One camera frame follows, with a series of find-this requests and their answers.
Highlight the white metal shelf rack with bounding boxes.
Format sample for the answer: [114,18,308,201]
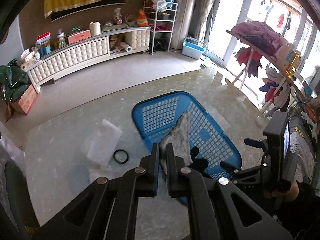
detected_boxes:
[143,0,178,55]

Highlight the orange bag on cabinet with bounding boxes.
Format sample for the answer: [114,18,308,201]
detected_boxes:
[136,9,148,27]

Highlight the patterned curtain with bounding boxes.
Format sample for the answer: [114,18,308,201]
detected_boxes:
[194,0,215,42]

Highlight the white cylinder jar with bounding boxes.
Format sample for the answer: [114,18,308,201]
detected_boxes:
[89,22,101,36]

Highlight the tall standing air conditioner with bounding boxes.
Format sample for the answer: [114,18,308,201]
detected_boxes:
[170,0,195,50]

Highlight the black plush toy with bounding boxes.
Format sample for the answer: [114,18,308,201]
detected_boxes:
[189,146,209,172]

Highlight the dark green plastic bag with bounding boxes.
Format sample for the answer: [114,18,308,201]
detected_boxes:
[0,59,30,102]

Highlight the blue plastic laundry basket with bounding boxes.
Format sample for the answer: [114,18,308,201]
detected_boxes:
[131,90,243,205]

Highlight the grey speckled sponge pad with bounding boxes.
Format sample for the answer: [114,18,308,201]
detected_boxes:
[159,111,192,176]

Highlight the cardboard box on floor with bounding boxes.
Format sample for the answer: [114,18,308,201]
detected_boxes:
[11,85,37,115]

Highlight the pink clothes pile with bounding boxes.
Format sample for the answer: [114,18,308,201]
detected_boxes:
[231,21,289,56]

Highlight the white paper roll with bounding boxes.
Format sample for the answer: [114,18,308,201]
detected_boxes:
[120,42,132,52]

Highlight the black ring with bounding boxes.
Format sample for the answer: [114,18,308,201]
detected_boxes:
[113,149,130,164]

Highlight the white fluffy towel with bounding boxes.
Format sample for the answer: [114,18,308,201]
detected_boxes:
[89,165,119,183]

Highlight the light blue cloth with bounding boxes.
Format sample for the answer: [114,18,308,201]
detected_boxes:
[67,165,90,192]

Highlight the blue white mop bucket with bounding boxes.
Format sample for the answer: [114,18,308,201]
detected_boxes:
[182,37,207,60]

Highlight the white tufted TV cabinet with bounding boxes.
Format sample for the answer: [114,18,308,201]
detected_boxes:
[25,27,150,93]

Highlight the clothes drying rack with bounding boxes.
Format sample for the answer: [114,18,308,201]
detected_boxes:
[226,30,308,103]

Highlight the pink drawer box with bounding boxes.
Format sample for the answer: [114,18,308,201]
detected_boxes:
[67,29,91,44]

